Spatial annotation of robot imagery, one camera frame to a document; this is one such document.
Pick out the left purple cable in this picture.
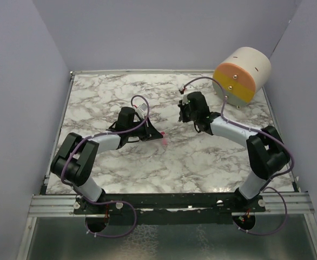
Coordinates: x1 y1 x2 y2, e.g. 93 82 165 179
60 95 151 239

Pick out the aluminium table frame rail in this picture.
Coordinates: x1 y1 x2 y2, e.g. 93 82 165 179
16 71 75 259

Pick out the cylindrical pastel drawer box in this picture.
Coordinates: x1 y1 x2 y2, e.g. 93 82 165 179
213 47 272 107

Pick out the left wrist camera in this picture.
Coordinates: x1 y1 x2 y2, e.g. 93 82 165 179
136 103 148 118

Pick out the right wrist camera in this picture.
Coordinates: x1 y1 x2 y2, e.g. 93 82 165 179
179 94 189 106

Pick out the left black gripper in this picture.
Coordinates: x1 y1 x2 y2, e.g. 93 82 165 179
127 116 163 141

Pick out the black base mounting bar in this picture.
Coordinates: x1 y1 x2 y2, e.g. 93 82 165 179
74 192 266 226

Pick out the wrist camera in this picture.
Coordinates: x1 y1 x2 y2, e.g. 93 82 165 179
179 94 189 106
136 103 148 118

